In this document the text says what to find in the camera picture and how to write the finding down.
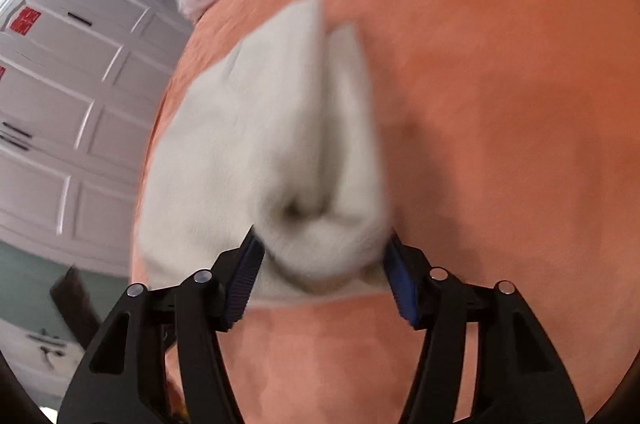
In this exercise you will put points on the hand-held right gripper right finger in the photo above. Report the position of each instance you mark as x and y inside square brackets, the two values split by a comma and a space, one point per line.
[402, 284]

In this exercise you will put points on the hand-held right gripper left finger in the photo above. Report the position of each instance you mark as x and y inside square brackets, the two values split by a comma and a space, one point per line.
[242, 284]

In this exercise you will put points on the cream white knit garment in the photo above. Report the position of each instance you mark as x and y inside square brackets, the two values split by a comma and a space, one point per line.
[240, 143]

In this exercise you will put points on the dark wooden object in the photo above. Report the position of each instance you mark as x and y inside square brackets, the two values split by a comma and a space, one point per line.
[75, 309]

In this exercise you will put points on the orange plush blanket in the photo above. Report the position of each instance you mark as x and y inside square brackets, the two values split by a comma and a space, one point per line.
[500, 103]

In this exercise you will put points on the white panelled wardrobe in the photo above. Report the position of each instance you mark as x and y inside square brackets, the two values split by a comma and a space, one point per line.
[50, 128]

